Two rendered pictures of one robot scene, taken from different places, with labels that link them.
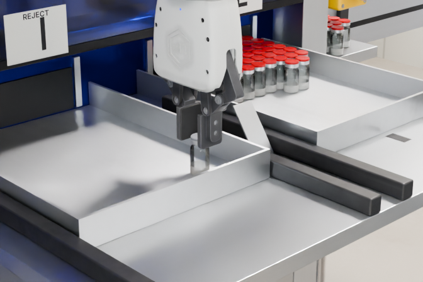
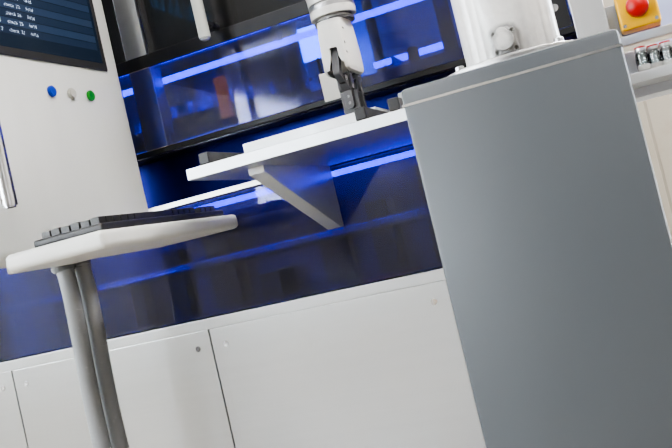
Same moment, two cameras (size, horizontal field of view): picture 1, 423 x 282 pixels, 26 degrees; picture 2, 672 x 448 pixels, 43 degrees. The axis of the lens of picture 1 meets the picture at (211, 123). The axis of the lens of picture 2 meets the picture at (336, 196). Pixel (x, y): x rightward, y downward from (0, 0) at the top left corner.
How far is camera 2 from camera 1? 1.46 m
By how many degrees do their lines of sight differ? 65
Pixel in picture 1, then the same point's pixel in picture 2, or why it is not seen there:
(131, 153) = not seen: hidden behind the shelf
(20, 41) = (330, 88)
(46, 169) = not seen: hidden behind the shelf
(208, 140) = (349, 108)
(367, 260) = not seen: outside the picture
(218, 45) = (323, 46)
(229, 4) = (328, 22)
